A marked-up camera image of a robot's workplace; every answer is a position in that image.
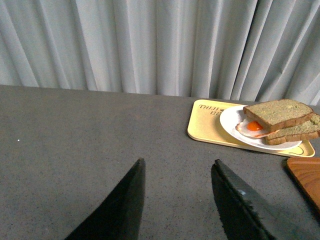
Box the grey curtain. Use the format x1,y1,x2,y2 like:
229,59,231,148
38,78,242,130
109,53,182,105
0,0,320,106

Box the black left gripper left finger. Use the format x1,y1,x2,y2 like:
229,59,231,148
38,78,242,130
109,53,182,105
66,158,146,240

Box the yellow bear tray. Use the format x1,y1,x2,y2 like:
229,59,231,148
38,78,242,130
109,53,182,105
187,99,315,158

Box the white round plate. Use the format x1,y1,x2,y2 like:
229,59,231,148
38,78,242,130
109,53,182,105
219,105,302,151

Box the bread slice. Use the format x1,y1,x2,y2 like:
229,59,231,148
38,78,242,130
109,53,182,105
265,113,320,146
243,99,314,132

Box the brown wooden tray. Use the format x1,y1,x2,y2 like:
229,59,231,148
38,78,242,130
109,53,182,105
286,157,320,213

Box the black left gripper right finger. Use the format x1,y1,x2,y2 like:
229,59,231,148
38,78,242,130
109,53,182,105
211,159,316,240

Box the fried egg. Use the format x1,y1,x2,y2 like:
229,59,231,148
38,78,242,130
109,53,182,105
235,118,280,139

